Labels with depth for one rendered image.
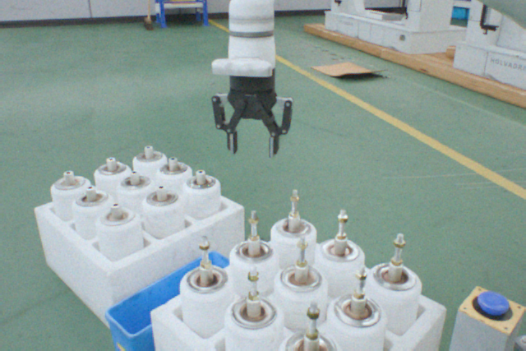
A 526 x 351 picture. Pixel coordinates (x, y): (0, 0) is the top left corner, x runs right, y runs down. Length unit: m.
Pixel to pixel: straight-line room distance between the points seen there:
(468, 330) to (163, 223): 0.67
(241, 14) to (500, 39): 2.86
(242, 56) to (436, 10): 3.37
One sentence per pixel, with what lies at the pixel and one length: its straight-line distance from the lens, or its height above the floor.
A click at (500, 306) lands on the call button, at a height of 0.33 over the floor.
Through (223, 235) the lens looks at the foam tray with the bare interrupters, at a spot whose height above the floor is 0.13.
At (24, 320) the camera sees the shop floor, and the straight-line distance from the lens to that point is 1.25.
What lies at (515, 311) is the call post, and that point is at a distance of 0.76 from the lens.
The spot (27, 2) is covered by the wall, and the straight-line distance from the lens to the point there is 6.82.
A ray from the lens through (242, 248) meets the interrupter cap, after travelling 0.90.
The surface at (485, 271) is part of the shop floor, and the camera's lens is 1.39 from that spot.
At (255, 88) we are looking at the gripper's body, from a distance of 0.72.
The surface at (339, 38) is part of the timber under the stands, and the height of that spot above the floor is 0.05.
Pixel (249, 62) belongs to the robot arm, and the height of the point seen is 0.63.
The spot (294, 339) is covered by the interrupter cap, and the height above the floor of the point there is 0.25.
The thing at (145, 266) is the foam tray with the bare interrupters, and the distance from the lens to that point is 1.06.
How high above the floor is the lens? 0.77
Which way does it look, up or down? 23 degrees down
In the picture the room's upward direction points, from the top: straight up
